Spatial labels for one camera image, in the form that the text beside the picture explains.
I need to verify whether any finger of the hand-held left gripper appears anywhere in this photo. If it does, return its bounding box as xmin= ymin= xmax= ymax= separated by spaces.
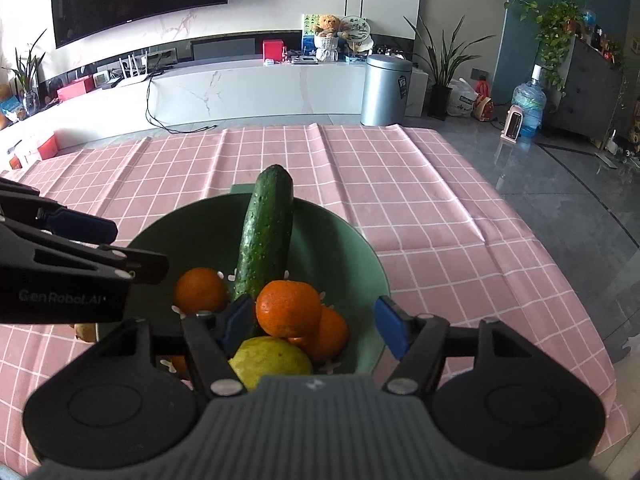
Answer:
xmin=0 ymin=220 xmax=169 ymax=282
xmin=0 ymin=177 xmax=119 ymax=245

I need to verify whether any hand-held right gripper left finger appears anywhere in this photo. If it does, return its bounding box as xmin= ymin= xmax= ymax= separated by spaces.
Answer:
xmin=92 ymin=294 xmax=255 ymax=397

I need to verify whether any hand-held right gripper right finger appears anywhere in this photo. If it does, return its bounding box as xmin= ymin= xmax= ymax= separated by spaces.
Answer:
xmin=375 ymin=296 xmax=543 ymax=395

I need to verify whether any yellow-green mango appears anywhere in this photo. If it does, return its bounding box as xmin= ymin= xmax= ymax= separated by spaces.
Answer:
xmin=228 ymin=336 xmax=314 ymax=392

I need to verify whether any green colander bowl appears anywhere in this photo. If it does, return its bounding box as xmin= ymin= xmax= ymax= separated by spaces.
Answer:
xmin=97 ymin=182 xmax=391 ymax=383

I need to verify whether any green cucumber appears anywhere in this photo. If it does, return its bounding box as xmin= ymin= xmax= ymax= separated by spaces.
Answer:
xmin=232 ymin=165 xmax=295 ymax=302

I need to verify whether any pink checked tablecloth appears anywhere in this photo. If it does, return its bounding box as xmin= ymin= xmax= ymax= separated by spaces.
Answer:
xmin=0 ymin=124 xmax=631 ymax=476

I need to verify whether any pink red box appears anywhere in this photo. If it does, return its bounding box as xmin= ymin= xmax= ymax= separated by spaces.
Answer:
xmin=56 ymin=76 xmax=96 ymax=103

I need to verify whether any green plant in glass vase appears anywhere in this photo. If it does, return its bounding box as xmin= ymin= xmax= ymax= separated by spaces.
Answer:
xmin=2 ymin=30 xmax=48 ymax=116

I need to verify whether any white router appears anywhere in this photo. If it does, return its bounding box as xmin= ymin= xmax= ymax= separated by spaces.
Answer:
xmin=120 ymin=52 xmax=152 ymax=86

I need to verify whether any white marble tv console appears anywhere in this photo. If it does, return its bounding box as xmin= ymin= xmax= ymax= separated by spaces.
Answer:
xmin=0 ymin=57 xmax=431 ymax=161

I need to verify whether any long-leaf plant in black pot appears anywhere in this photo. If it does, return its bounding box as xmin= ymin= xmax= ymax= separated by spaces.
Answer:
xmin=404 ymin=15 xmax=496 ymax=121

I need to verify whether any silver trash can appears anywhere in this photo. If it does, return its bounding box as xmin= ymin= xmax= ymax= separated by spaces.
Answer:
xmin=360 ymin=55 xmax=413 ymax=127

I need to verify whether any white space heater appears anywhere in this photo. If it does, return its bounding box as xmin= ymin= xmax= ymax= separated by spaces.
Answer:
xmin=502 ymin=104 xmax=524 ymax=142

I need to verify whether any white plastic bag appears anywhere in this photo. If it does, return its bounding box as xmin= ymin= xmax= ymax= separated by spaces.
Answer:
xmin=446 ymin=78 xmax=480 ymax=118

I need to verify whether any orange bag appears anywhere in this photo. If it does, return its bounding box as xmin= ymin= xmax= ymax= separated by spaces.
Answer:
xmin=472 ymin=92 xmax=495 ymax=122

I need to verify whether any blue water bottle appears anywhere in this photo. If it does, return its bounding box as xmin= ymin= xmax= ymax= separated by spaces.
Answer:
xmin=511 ymin=65 xmax=547 ymax=138

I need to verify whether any green picture card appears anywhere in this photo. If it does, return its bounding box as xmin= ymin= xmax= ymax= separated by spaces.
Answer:
xmin=301 ymin=14 xmax=326 ymax=58

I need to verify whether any white wrapped vase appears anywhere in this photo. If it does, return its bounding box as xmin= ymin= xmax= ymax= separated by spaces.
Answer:
xmin=314 ymin=35 xmax=341 ymax=63

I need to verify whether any round painted fan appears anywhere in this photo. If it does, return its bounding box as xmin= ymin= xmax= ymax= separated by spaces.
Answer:
xmin=340 ymin=16 xmax=373 ymax=43

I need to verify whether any brown teddy bear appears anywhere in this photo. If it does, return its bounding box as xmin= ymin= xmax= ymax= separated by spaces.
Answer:
xmin=312 ymin=14 xmax=343 ymax=38

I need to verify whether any dark grey cabinet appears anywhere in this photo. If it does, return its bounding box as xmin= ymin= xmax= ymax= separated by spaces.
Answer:
xmin=552 ymin=37 xmax=626 ymax=143

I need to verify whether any trailing green pothos plant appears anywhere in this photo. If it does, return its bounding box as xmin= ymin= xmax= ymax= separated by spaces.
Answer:
xmin=472 ymin=0 xmax=583 ymax=93

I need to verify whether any black cable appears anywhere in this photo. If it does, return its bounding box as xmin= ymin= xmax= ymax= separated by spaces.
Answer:
xmin=145 ymin=67 xmax=219 ymax=134

